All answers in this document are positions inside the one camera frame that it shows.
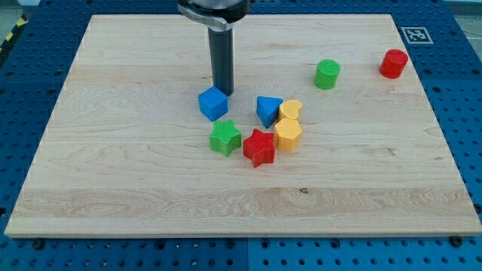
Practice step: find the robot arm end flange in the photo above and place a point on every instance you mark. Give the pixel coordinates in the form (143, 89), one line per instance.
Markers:
(218, 15)

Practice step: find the blue cube block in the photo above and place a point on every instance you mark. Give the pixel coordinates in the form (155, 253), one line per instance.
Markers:
(213, 103)

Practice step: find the green star block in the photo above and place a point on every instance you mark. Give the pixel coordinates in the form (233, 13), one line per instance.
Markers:
(225, 137)

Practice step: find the red star block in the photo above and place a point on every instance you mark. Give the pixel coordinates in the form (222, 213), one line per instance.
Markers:
(259, 148)

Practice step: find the blue triangle block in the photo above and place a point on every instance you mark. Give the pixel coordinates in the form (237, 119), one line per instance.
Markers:
(268, 109)

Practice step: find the yellow hexagon block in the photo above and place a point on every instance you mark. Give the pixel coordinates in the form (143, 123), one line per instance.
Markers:
(288, 134)

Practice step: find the yellow heart block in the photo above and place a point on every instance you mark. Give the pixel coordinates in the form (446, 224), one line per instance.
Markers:
(290, 109)

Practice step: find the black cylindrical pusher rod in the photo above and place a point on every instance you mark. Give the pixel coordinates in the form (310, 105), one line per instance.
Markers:
(221, 55)

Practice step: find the green cylinder block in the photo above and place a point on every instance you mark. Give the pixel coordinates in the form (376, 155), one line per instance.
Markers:
(326, 75)

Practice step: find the wooden board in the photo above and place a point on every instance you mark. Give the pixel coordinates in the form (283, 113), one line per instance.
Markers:
(126, 150)

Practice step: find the red cylinder block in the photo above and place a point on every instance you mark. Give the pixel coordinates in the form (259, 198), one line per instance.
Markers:
(393, 63)

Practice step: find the white fiducial marker tag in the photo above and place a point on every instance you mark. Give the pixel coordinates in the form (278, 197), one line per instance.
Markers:
(416, 35)

